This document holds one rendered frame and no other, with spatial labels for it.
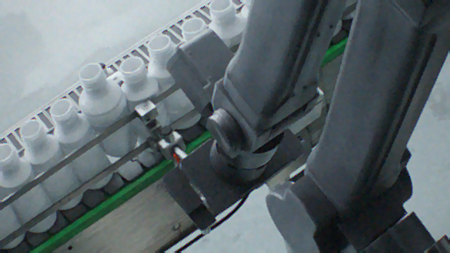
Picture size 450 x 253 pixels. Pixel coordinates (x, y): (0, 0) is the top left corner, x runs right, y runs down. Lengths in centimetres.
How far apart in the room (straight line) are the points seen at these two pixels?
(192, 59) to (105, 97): 55
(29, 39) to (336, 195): 293
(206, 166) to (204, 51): 14
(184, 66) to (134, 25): 254
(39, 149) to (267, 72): 75
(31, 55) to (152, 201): 203
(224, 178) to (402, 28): 48
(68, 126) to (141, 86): 13
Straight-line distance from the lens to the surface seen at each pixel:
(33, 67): 346
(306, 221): 74
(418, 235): 76
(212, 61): 88
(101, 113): 142
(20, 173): 141
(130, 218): 153
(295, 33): 64
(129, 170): 152
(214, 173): 97
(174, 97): 149
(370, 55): 56
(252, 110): 76
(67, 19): 360
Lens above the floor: 208
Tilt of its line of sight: 45 degrees down
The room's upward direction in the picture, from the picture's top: 18 degrees counter-clockwise
